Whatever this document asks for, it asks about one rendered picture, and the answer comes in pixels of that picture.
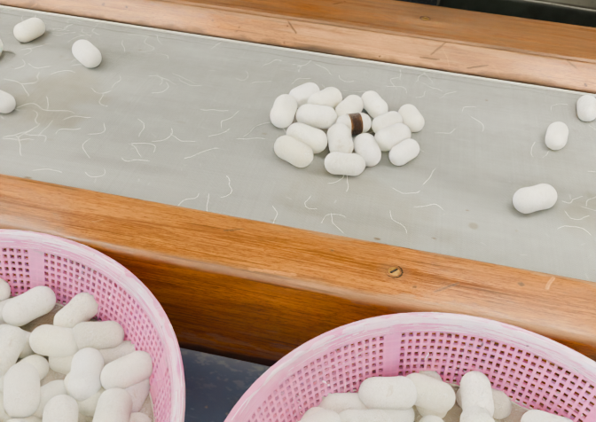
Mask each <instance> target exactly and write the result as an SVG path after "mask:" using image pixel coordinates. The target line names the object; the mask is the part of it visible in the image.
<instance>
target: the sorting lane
mask: <svg viewBox="0 0 596 422"><path fill-rule="evenodd" d="M30 18H38V19H40V20H42V21H43V23H44V25H45V31H44V33H43V34H42V35H41V36H39V37H37V38H36V39H34V40H32V41H30V42H27V43H23V42H21V41H19V40H18V39H17V38H16V37H15V36H14V33H13V29H14V27H15V26H16V25H17V24H19V23H20V22H22V21H24V20H28V19H30ZM0 39H1V41H2V43H3V46H4V47H3V50H2V53H1V55H0V90H2V91H4V92H6V93H9V94H11V95H12V96H13V97H14V99H15V102H16V106H15V108H14V109H13V110H12V111H11V112H9V113H0V174H4V175H8V176H17V177H23V178H27V179H33V180H37V181H43V182H47V183H53V184H62V185H66V186H72V187H76V188H82V189H86V190H92V191H100V192H105V193H110V194H115V195H120V196H125V197H130V198H135V199H144V200H149V201H154V202H159V203H164V204H169V205H174V206H179V207H188V208H193V209H198V210H203V211H208V212H213V213H218V214H223V215H232V216H237V217H242V218H247V219H251V220H256V221H261V222H267V223H275V224H280V225H285V226H290V227H295V228H300V229H305V230H310V231H319V232H324V233H329V234H334V235H339V236H344V237H349V238H358V239H363V240H368V241H373V242H378V243H383V244H388V245H393V246H401V247H407V248H411V249H417V250H421V251H427V252H431V253H437V254H446V255H450V256H456V257H460V258H466V259H470V260H476V261H480V262H489V263H495V264H499V265H505V266H509V267H515V268H519V269H525V270H534V271H538V272H544V273H548V274H553V275H558V276H563V277H572V278H577V279H582V280H587V281H592V282H596V118H595V119H594V120H592V121H582V120H580V119H579V117H578V116H577V109H576V103H577V101H578V99H579V98H580V97H582V96H584V95H591V96H593V97H595V98H596V94H591V93H584V92H579V91H573V90H562V89H555V88H549V87H543V86H537V85H531V84H525V83H519V82H508V81H502V80H496V79H490V78H484V77H478V76H472V75H465V74H454V73H448V72H443V71H436V70H430V69H425V68H418V67H412V66H401V65H395V64H389V63H383V62H377V61H371V60H365V59H353V58H348V57H342V56H335V55H329V54H324V53H317V52H311V51H300V50H294V49H288V48H282V47H276V46H270V45H264V44H258V43H247V42H241V41H234V40H229V39H223V38H216V37H211V36H204V35H194V34H187V33H181V32H175V31H169V30H163V29H157V28H151V27H140V26H134V25H128V24H122V23H116V22H110V21H103V20H93V19H86V18H80V17H75V16H68V15H62V14H57V13H50V12H39V11H33V10H27V9H20V8H15V7H9V6H2V5H0ZM78 40H86V41H89V42H90V43H91V44H93V45H94V46H95V47H96V48H97V49H98V50H99V51H100V53H101V57H102V59H101V62H100V64H99V65H98V66H96V67H93V68H89V67H86V66H84V65H83V64H82V63H81V62H80V61H78V60H77V59H76V58H75V56H74V55H73V52H72V47H73V44H74V43H75V42H76V41H78ZM307 82H313V83H315V84H316V85H317V86H318V87H319V90H323V89H325V88H327V87H334V88H336V89H338V90H339V91H340V93H341V96H342V101H343V100H344V99H345V98H346V97H347V96H350V95H357V96H359V97H362V95H363V94H364V93H365V92H367V91H369V90H372V91H375V92H377V93H378V94H379V96H380V97H381V98H382V99H383V100H384V101H385V102H386V103H387V105H388V112H391V111H395V112H398V111H399V109H400V108H401V106H403V105H407V104H409V105H413V106H415V107H416V108H417V109H418V111H419V112H420V114H421V115H422V116H423V118H424V122H425V123H424V127H423V128H422V129H421V130H420V131H418V132H411V139H413V140H415V141H416V142H417V143H418V144H419V146H420V152H419V154H418V155H417V156H416V157H415V158H414V159H412V160H410V161H408V162H407V163H405V164H404V165H402V166H397V165H394V164H393V163H392V162H391V161H390V159H389V156H388V154H389V151H386V152H384V151H380V152H381V157H380V161H379V162H378V163H377V164H376V165H375V166H372V167H367V166H365V169H364V171H363V172H362V173H361V174H360V175H358V176H347V175H334V174H331V173H329V172H328V171H327V170H326V168H325V157H326V156H327V155H328V154H329V153H330V150H329V144H328V140H327V146H326V148H325V150H324V151H322V152H319V153H313V160H312V162H311V163H310V164H309V165H308V166H307V167H305V168H298V167H296V166H294V165H293V164H291V163H289V162H288V161H286V160H282V159H280V158H279V157H278V155H277V154H276V153H275V151H274V144H275V142H276V140H277V139H278V138H279V137H281V136H286V131H287V129H288V127H289V126H290V125H292V124H293V123H296V122H298V121H297V120H296V113H295V115H294V120H293V122H292V123H291V124H290V125H289V126H288V127H286V128H278V127H276V126H274V125H273V124H272V122H271V118H270V114H271V109H272V107H273V105H274V102H275V100H276V98H277V97H279V96H280V95H283V94H288V95H289V93H290V91H291V90H292V89H294V88H296V87H298V86H300V85H303V84H304V83H307ZM557 121H560V122H563V123H564V124H566V125H567V127H568V129H569V134H568V139H567V143H566V144H565V145H564V147H563V148H561V149H560V150H552V149H550V148H549V147H548V146H547V145H546V144H545V135H546V131H547V129H548V127H549V125H550V124H552V123H554V122H557ZM538 184H550V185H551V186H552V187H553V188H554V189H555V190H556V192H557V200H556V202H555V204H554V205H553V206H552V207H550V208H548V209H543V210H538V211H535V212H532V213H528V214H524V213H521V212H519V211H518V210H517V209H516V208H515V207H514V204H513V197H514V194H515V193H516V192H517V191H518V190H519V189H521V188H524V187H530V186H534V185H538Z"/></svg>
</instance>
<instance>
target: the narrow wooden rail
mask: <svg viewBox="0 0 596 422"><path fill-rule="evenodd" d="M0 229H4V230H18V231H33V232H39V233H44V234H49V235H52V236H57V237H61V238H66V239H69V240H72V241H74V242H77V243H80V244H83V245H85V246H88V247H90V248H93V249H95V250H97V251H99V252H100V253H102V254H105V255H106V256H108V257H110V258H112V259H113V260H115V261H116V262H118V263H120V265H122V266H123V267H124V268H126V269H127V270H129V271H130V272H131V273H132V274H133V275H135V276H136V277H137V278H138V279H139V280H140V281H141V282H142V283H143V284H144V285H145V286H146V287H147V288H148V289H149V290H150V291H151V293H152V294H153V296H154V297H155V298H156V300H157V301H158V302H159V303H160V305H161V306H162V308H163V310H164V311H165V313H166V315H167V317H168V319H169V321H170V323H171V325H172V327H173V330H174V332H175V335H176V338H177V342H178V345H179V347H180V348H186V349H190V350H194V351H199V352H203V353H207V354H211V355H216V356H224V357H228V358H232V359H237V360H241V361H245V362H250V363H258V364H262V365H266V366H270V367H271V366H272V365H274V364H275V363H276V362H278V361H279V360H280V359H281V358H283V357H284V356H286V355H287V354H289V353H290V352H292V351H293V350H294V349H296V348H298V347H299V346H301V345H302V344H304V343H306V342H307V341H309V340H312V339H314V338H316V337H317V336H319V335H321V334H323V333H325V332H329V331H331V330H333V329H335V328H338V327H341V326H343V325H345V324H350V323H353V322H356V321H360V320H364V319H367V318H371V317H380V316H385V315H392V314H399V313H412V312H438V313H452V314H460V315H467V316H472V317H482V318H486V319H489V320H494V321H498V322H501V323H505V324H510V325H513V326H517V327H519V328H522V329H524V330H527V331H530V332H534V333H536V334H539V335H541V336H544V337H546V338H548V339H550V340H554V341H556V342H558V343H560V344H562V345H564V346H566V347H568V348H571V349H573V350H575V351H576V352H578V353H580V354H582V355H584V356H586V357H588V358H590V359H591V360H593V361H594V362H596V282H592V281H587V280H582V279H577V278H572V277H563V276H558V275H553V274H548V273H544V272H538V271H534V270H525V269H519V268H515V267H509V266H505V265H499V264H495V263H489V262H480V261H476V260H470V259H466V258H460V257H456V256H450V255H446V254H437V253H431V252H427V251H421V250H417V249H411V248H407V247H401V246H393V245H388V244H383V243H378V242H373V241H368V240H363V239H358V238H349V237H344V236H339V235H334V234H329V233H324V232H319V231H310V230H305V229H300V228H295V227H290V226H285V225H280V224H275V223H267V222H261V221H256V220H251V219H247V218H242V217H237V216H232V215H223V214H218V213H213V212H208V211H203V210H198V209H193V208H188V207H179V206H174V205H169V204H164V203H159V202H154V201H149V200H144V199H135V198H130V197H125V196H120V195H115V194H110V193H105V192H100V191H92V190H86V189H82V188H76V187H72V186H66V185H62V184H53V183H47V182H43V181H37V180H33V179H27V178H23V177H17V176H8V175H4V174H0Z"/></svg>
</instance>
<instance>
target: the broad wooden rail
mask: <svg viewBox="0 0 596 422"><path fill-rule="evenodd" d="M0 5H2V6H9V7H15V8H20V9H27V10H33V11H39V12H50V13H57V14H62V15H68V16H75V17H80V18H86V19H93V20H103V21H110V22H116V23H122V24H128V25H134V26H140V27H151V28H157V29H163V30H169V31H175V32H181V33H187V34H194V35H204V36H211V37H216V38H223V39H229V40H234V41H241V42H247V43H258V44H264V45H270V46H276V47H282V48H288V49H294V50H300V51H311V52H317V53H324V54H329V55H335V56H342V57H348V58H353V59H365V60H371V61H377V62H383V63H389V64H395V65H401V66H412V67H418V68H425V69H430V70H436V71H443V72H448V73H454V74H465V75H472V76H478V77H484V78H490V79H496V80H502V81H508V82H519V83H525V84H531V85H537V86H543V87H549V88H555V89H562V90H573V91H579V92H584V93H591V94H596V27H584V26H578V25H571V24H564V23H558V22H551V21H544V20H533V19H526V18H519V17H513V16H506V15H500V14H493V13H487V12H475V11H468V10H461V9H455V8H448V7H442V6H435V5H429V4H416V3H410V2H404V1H397V0H0Z"/></svg>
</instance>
